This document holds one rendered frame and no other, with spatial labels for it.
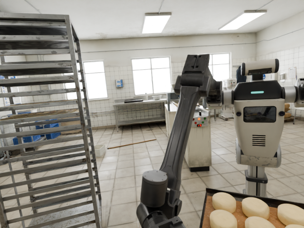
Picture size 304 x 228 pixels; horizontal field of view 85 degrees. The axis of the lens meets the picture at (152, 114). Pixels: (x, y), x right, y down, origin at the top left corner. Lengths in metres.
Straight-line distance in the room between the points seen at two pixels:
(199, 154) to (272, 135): 1.64
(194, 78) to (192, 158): 2.10
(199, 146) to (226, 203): 2.13
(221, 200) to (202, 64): 0.40
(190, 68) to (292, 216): 0.45
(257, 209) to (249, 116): 0.65
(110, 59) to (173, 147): 5.72
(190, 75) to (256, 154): 0.67
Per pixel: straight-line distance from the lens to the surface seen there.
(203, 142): 2.55
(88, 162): 1.42
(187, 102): 0.53
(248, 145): 1.07
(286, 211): 0.47
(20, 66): 1.45
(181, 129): 0.50
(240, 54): 7.40
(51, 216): 2.13
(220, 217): 0.42
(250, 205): 0.46
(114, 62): 6.08
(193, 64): 0.61
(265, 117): 1.04
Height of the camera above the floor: 1.29
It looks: 9 degrees down
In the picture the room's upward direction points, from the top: 5 degrees counter-clockwise
